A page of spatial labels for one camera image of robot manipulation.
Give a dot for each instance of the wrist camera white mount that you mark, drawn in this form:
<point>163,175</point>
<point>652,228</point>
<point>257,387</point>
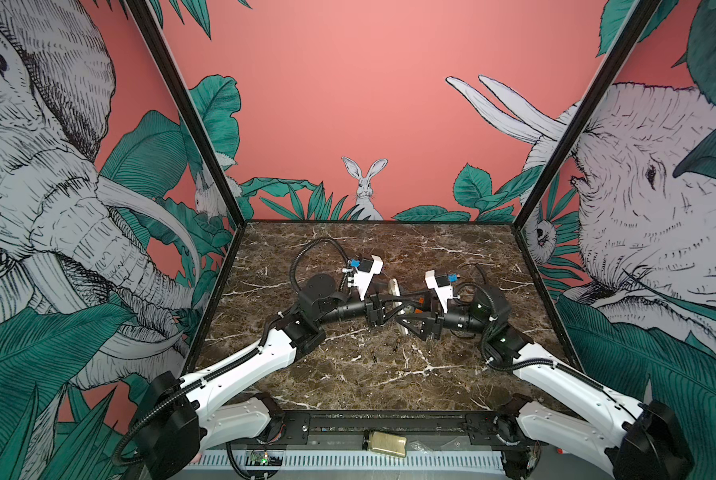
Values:
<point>360,273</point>
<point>442,285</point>

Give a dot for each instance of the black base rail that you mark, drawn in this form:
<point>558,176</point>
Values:
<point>481,427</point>

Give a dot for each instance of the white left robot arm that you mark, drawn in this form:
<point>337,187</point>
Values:
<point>181,417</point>

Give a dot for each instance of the black frame post right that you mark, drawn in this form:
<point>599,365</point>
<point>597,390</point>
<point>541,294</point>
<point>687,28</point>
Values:
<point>627,37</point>

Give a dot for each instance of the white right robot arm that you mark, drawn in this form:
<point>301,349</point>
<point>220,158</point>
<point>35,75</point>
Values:
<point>624,437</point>

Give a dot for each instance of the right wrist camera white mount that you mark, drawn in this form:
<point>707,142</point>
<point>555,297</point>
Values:
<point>442,285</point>

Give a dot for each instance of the white slotted cable duct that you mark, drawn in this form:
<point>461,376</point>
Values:
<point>489,462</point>

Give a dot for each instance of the grey remote control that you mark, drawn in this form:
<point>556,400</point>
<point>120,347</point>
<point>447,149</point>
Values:
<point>394,287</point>

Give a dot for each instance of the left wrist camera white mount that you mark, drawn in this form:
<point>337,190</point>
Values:
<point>360,273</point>

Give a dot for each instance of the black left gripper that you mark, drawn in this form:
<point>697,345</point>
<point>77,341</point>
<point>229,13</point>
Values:
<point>375,311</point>

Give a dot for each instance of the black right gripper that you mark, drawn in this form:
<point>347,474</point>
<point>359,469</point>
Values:
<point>435,325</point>

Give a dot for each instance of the black frame post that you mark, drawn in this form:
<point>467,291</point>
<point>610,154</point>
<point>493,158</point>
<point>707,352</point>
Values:
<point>145,19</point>
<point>627,37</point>

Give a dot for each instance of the black frame post left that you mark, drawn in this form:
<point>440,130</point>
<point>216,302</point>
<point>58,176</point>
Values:
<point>145,19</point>

